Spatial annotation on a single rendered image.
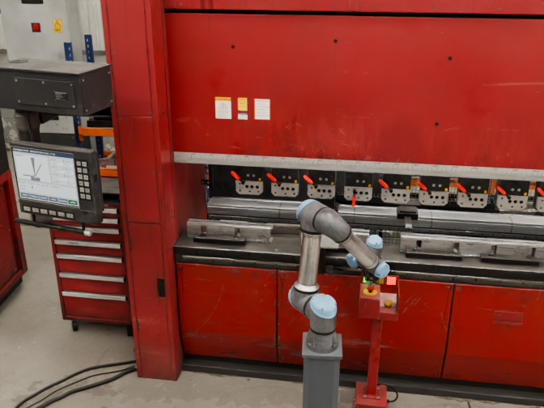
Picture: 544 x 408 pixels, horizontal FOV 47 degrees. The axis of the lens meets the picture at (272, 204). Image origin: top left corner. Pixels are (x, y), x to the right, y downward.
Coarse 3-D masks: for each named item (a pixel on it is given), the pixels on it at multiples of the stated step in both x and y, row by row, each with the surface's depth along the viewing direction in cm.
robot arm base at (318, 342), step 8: (312, 336) 277; (320, 336) 275; (328, 336) 275; (336, 336) 279; (312, 344) 278; (320, 344) 275; (328, 344) 275; (336, 344) 278; (320, 352) 276; (328, 352) 276
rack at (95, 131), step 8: (88, 40) 537; (64, 48) 492; (88, 48) 540; (72, 56) 494; (88, 56) 542; (80, 120) 515; (80, 128) 516; (88, 128) 517; (96, 128) 517; (104, 128) 517; (112, 128) 517; (80, 136) 519; (96, 136) 568; (80, 144) 522; (96, 144) 571; (104, 152) 574; (112, 152) 570; (104, 168) 529; (112, 168) 529; (208, 176) 524; (208, 200) 533
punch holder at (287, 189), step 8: (272, 168) 338; (280, 168) 337; (288, 168) 336; (296, 168) 336; (280, 176) 339; (288, 176) 338; (296, 176) 337; (272, 184) 341; (288, 184) 339; (296, 184) 339; (272, 192) 342; (280, 192) 342; (288, 192) 341; (296, 192) 340
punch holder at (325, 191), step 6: (312, 174) 336; (318, 174) 335; (324, 174) 334; (330, 174) 334; (312, 180) 336; (318, 180) 336; (324, 180) 335; (330, 180) 335; (312, 186) 338; (318, 186) 337; (324, 186) 337; (330, 186) 336; (312, 192) 339; (318, 192) 338; (324, 192) 338; (330, 192) 337; (324, 198) 339; (330, 198) 339
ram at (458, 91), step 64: (192, 64) 323; (256, 64) 317; (320, 64) 312; (384, 64) 308; (448, 64) 303; (512, 64) 299; (192, 128) 336; (256, 128) 330; (320, 128) 325; (384, 128) 320; (448, 128) 315; (512, 128) 310
